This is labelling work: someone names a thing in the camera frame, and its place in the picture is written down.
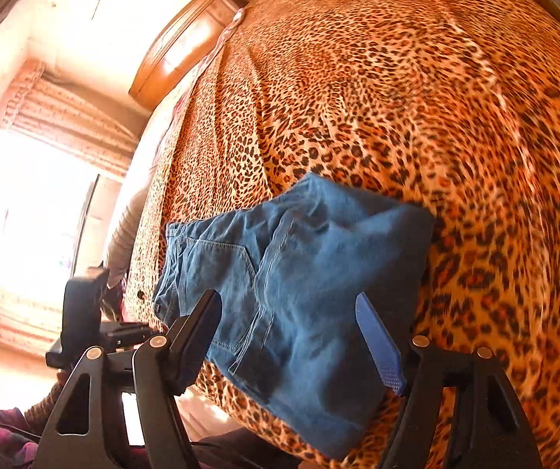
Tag person's plaid clothing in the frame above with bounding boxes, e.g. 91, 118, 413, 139
0, 406, 41, 469

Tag dark wooden headboard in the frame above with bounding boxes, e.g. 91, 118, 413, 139
128, 0, 248, 112

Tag bright window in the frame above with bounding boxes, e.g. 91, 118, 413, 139
0, 127, 101, 281

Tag person's left forearm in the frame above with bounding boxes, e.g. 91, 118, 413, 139
23, 378, 68, 433

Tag patterned pink curtain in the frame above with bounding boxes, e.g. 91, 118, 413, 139
0, 61, 139, 355

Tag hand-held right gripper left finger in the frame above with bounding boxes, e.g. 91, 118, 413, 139
33, 288, 223, 469

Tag leopard print bed sheet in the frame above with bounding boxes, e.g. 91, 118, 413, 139
124, 0, 560, 469

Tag blue denim short pants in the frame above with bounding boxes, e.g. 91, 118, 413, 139
152, 172, 434, 460

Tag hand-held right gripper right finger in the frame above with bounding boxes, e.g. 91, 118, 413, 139
355, 292, 545, 469

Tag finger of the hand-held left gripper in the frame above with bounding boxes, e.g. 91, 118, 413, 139
100, 320, 156, 350

